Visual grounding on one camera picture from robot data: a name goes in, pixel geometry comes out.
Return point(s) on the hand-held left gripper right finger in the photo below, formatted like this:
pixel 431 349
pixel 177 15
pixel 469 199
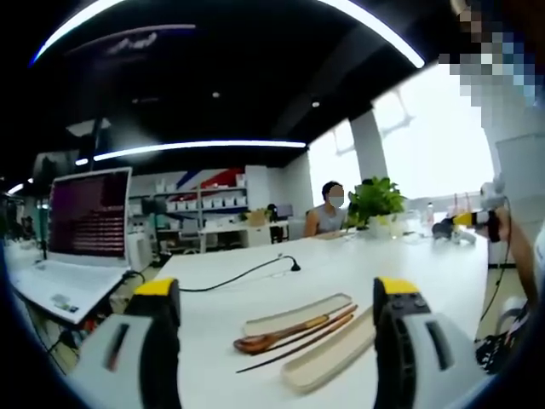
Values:
pixel 421 362

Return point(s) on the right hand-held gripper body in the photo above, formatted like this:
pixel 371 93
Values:
pixel 494 226

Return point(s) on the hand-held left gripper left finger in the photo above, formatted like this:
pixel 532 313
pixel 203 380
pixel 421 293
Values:
pixel 127 362

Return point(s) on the beige cutlery case base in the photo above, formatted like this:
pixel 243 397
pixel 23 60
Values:
pixel 328 360

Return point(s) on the dark wooden chopstick utensil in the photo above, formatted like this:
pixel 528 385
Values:
pixel 323 327
pixel 294 346

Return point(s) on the beige cutlery case lid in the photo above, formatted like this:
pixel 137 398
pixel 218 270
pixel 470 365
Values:
pixel 298 313

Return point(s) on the wooden spoon utensil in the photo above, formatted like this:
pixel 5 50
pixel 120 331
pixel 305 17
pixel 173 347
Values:
pixel 259 341

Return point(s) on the person's right hand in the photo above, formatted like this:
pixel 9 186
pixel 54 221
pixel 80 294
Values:
pixel 507 226

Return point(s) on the person's dark printed clothing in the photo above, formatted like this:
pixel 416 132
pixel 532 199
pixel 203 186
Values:
pixel 504 345

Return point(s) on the green potted plant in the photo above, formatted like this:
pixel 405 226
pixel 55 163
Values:
pixel 376 200

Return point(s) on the white floor appliance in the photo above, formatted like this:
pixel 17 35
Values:
pixel 139 253

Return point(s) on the white laptop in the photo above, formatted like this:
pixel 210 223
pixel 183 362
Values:
pixel 89 221

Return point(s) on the white storage shelf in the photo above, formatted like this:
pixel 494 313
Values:
pixel 191 213

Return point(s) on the row of white storage bins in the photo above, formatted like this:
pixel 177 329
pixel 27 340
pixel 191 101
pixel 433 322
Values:
pixel 208 202

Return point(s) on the cardboard box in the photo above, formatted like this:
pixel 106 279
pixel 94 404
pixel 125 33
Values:
pixel 257 218

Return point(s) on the curved ceiling light strip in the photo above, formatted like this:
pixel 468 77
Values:
pixel 374 30

